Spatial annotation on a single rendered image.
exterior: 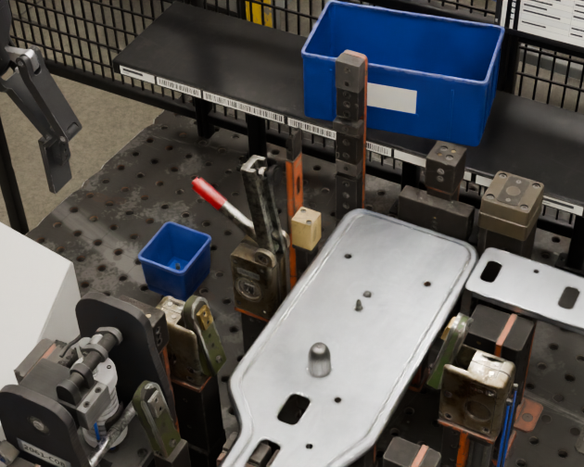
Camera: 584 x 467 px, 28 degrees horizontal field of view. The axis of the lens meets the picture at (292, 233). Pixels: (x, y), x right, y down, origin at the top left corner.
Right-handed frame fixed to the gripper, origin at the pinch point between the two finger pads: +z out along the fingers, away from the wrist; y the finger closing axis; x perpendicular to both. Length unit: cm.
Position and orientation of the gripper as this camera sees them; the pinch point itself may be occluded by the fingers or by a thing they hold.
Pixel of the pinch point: (6, 158)
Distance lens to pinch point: 127.0
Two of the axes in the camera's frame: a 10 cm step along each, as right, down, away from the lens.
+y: 8.8, 3.0, -3.5
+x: 4.7, -6.2, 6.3
